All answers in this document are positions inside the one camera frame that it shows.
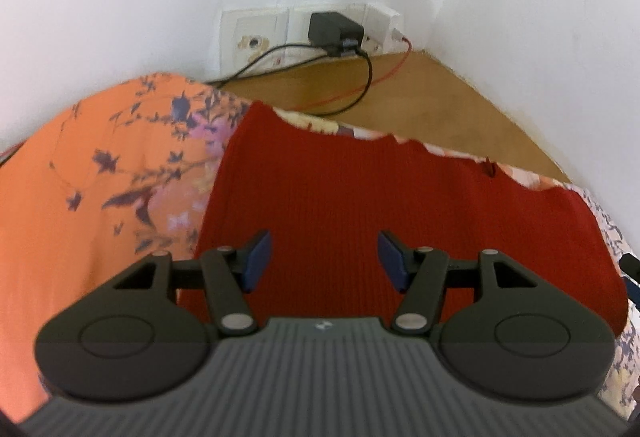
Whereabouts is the red knit cardigan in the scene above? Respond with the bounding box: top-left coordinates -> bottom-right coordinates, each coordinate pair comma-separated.
198,104 -> 628,333

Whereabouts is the floral orange bedsheet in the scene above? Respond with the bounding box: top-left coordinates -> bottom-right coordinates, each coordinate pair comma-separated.
1,73 -> 639,420

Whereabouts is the black power adapter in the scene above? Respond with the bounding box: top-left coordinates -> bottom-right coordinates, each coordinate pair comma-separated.
307,12 -> 364,57

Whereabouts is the red cable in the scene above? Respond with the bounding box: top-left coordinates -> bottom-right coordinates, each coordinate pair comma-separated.
294,32 -> 414,112

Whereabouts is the black cable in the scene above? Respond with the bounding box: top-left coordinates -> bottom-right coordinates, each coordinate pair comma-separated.
207,44 -> 321,86
204,47 -> 374,119

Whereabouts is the white wall socket panel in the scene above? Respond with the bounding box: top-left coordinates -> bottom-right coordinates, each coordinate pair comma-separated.
219,3 -> 405,79

